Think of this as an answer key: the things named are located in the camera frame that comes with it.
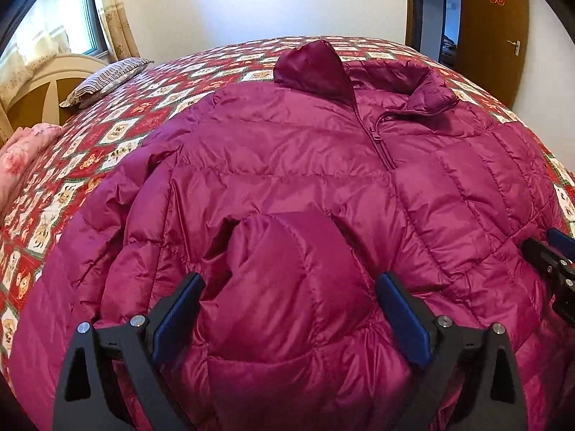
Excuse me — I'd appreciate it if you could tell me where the white sheer curtain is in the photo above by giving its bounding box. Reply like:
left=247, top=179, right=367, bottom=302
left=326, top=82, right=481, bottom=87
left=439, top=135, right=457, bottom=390
left=0, top=0, right=73, bottom=95

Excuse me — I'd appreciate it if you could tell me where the striped pillow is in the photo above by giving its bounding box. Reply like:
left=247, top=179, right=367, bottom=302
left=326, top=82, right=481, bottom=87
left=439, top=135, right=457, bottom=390
left=60, top=57, right=155, bottom=109

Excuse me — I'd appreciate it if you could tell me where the dark wooden door frame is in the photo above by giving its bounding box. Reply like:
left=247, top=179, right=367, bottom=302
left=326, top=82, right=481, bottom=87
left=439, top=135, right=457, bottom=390
left=404, top=0, right=425, bottom=50

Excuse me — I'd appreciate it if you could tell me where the cream wooden headboard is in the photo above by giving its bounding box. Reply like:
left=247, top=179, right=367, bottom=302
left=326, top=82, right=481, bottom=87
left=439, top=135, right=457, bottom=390
left=0, top=53, right=111, bottom=144

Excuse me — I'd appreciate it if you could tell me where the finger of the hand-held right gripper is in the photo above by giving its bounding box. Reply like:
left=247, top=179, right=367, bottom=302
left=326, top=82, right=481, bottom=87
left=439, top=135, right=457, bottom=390
left=523, top=238, right=575, bottom=324
left=547, top=228, right=575, bottom=263

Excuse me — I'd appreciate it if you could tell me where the brown wooden door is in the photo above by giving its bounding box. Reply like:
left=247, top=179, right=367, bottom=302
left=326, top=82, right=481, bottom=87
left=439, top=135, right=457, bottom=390
left=458, top=0, right=531, bottom=109

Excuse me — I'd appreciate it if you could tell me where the red patterned bed quilt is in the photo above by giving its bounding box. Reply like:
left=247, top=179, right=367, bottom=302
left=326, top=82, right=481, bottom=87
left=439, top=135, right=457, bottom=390
left=0, top=35, right=575, bottom=369

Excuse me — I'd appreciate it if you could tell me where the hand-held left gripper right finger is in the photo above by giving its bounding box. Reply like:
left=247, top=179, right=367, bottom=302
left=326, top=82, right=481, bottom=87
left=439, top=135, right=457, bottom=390
left=375, top=272, right=528, bottom=431

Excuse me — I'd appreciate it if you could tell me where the window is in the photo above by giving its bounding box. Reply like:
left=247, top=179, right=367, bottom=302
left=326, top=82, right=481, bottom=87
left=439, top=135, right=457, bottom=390
left=49, top=0, right=111, bottom=57

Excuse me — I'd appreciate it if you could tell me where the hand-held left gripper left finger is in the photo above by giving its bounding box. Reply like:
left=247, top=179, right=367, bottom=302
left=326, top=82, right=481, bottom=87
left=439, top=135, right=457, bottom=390
left=51, top=272, right=207, bottom=431

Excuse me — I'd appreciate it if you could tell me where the pink floral blanket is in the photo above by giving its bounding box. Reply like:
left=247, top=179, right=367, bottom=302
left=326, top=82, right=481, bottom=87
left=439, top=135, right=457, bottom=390
left=0, top=122, right=64, bottom=209

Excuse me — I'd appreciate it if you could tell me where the beige patterned curtain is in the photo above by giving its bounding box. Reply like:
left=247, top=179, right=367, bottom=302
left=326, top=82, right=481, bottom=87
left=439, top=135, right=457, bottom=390
left=92, top=0, right=141, bottom=61

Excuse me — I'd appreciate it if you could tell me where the magenta quilted down jacket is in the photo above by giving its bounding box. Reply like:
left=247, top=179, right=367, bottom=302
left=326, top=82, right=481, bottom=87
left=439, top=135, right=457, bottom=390
left=8, top=40, right=573, bottom=431

